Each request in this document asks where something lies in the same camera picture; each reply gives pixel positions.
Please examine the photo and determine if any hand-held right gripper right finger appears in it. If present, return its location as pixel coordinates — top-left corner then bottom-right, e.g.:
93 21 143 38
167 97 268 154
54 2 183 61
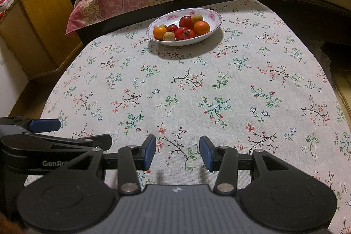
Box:
199 136 305 195

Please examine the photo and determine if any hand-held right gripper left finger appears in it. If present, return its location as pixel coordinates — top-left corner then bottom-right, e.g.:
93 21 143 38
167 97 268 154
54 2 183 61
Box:
48 134 157 195

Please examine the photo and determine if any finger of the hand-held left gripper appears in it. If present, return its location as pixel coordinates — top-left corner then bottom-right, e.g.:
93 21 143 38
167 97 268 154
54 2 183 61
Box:
0 117 61 134
23 133 113 150

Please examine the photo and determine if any small orange mandarin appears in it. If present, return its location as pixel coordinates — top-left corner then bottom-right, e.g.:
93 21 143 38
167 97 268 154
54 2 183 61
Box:
193 21 211 36
153 26 168 41

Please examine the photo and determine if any oblong cherry tomato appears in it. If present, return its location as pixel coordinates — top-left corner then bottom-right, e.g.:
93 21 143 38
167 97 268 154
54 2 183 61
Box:
175 27 190 41

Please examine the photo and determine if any large tomato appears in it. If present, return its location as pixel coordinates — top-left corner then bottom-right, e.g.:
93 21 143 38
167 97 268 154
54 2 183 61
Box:
179 15 196 29

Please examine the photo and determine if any white floral plate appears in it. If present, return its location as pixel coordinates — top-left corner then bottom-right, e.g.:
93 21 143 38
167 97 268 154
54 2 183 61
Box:
147 7 223 46

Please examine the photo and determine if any floral tablecloth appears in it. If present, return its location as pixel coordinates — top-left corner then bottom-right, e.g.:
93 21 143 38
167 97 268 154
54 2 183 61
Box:
23 0 351 234

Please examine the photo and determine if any wooden cabinet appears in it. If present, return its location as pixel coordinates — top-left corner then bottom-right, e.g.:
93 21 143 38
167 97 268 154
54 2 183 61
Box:
0 0 124 79

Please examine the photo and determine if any dark bed frame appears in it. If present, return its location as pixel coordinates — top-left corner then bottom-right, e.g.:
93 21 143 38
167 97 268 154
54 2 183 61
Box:
77 0 351 54

